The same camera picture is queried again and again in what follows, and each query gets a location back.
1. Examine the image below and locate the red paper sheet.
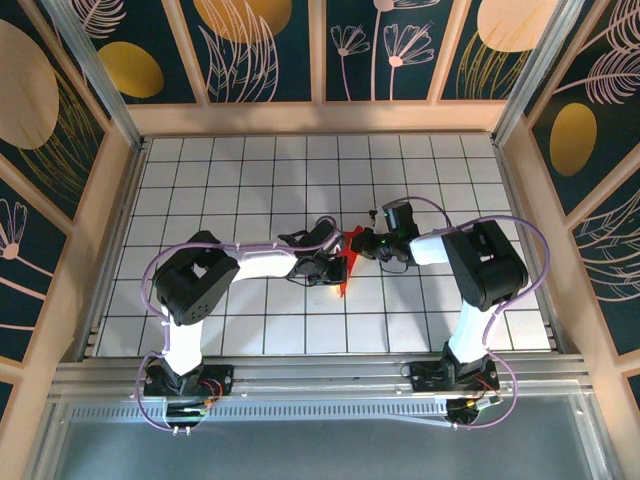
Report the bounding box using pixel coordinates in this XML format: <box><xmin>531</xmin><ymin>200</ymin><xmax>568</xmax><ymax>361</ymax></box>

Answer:
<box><xmin>333</xmin><ymin>225</ymin><xmax>366</xmax><ymax>300</ymax></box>

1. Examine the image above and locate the long aluminium mounting rail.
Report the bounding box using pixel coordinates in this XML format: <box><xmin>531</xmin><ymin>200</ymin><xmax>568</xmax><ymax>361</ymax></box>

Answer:
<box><xmin>49</xmin><ymin>353</ymin><xmax>596</xmax><ymax>404</ymax></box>

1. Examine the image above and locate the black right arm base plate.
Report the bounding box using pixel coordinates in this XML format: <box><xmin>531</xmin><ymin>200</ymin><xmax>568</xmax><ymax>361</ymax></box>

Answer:
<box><xmin>408</xmin><ymin>360</ymin><xmax>500</xmax><ymax>394</ymax></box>

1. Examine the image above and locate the aluminium table side rail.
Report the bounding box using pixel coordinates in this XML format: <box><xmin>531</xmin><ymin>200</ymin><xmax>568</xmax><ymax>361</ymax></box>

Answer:
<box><xmin>492</xmin><ymin>138</ymin><xmax>574</xmax><ymax>357</ymax></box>
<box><xmin>74</xmin><ymin>138</ymin><xmax>151</xmax><ymax>360</ymax></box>

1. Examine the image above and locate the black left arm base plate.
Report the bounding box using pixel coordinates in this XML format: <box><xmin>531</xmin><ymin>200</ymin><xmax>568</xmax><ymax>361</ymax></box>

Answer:
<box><xmin>143</xmin><ymin>363</ymin><xmax>236</xmax><ymax>398</ymax></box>

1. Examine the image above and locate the slotted grey cable duct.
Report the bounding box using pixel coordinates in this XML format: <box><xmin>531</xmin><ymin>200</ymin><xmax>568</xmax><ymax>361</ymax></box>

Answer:
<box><xmin>67</xmin><ymin>399</ymin><xmax>454</xmax><ymax>422</ymax></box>

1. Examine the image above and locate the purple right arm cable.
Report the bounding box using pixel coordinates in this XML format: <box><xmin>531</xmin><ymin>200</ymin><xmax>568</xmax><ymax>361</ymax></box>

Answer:
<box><xmin>382</xmin><ymin>197</ymin><xmax>554</xmax><ymax>431</ymax></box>

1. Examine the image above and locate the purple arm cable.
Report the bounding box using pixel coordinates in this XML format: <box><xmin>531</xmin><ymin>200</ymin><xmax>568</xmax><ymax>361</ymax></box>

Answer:
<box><xmin>382</xmin><ymin>197</ymin><xmax>554</xmax><ymax>431</ymax></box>
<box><xmin>134</xmin><ymin>215</ymin><xmax>337</xmax><ymax>432</ymax></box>

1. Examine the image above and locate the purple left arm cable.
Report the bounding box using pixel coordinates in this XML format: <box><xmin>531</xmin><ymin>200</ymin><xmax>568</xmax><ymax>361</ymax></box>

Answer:
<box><xmin>134</xmin><ymin>215</ymin><xmax>337</xmax><ymax>432</ymax></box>

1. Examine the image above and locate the small wired controller board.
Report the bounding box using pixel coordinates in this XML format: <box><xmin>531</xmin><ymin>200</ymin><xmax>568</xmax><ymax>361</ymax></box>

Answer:
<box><xmin>163</xmin><ymin>397</ymin><xmax>215</xmax><ymax>435</ymax></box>
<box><xmin>443</xmin><ymin>394</ymin><xmax>502</xmax><ymax>430</ymax></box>

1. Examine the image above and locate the slanted aluminium frame post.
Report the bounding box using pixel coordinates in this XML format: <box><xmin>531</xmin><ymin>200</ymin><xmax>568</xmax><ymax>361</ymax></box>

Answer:
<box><xmin>42</xmin><ymin>0</ymin><xmax>147</xmax><ymax>151</ymax></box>
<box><xmin>491</xmin><ymin>0</ymin><xmax>599</xmax><ymax>146</ymax></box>

